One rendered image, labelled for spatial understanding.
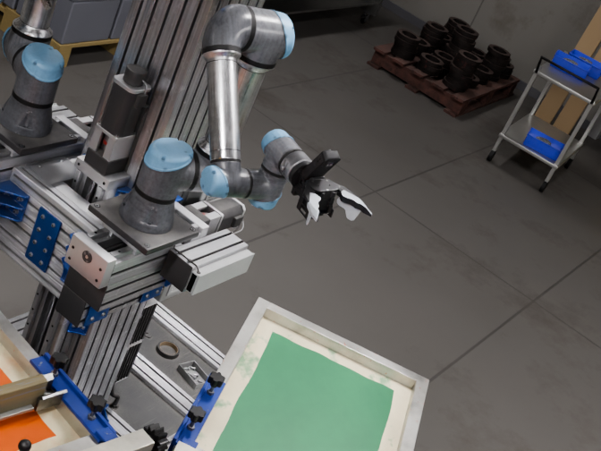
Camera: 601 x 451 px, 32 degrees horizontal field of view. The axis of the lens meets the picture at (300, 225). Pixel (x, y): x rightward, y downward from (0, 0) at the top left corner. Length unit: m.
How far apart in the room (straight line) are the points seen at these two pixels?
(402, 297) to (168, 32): 3.09
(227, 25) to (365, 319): 2.98
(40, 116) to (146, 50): 0.36
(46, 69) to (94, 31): 3.68
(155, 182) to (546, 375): 3.40
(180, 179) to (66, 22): 3.77
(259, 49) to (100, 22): 4.07
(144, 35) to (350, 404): 1.19
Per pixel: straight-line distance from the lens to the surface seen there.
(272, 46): 2.67
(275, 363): 3.08
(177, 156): 2.75
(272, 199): 2.61
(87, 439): 2.56
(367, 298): 5.53
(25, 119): 3.07
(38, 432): 2.59
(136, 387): 3.99
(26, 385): 2.54
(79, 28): 6.56
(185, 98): 2.95
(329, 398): 3.06
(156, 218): 2.81
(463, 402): 5.17
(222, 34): 2.59
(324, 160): 2.39
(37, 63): 3.01
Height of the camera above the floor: 2.72
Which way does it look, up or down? 27 degrees down
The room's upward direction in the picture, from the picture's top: 25 degrees clockwise
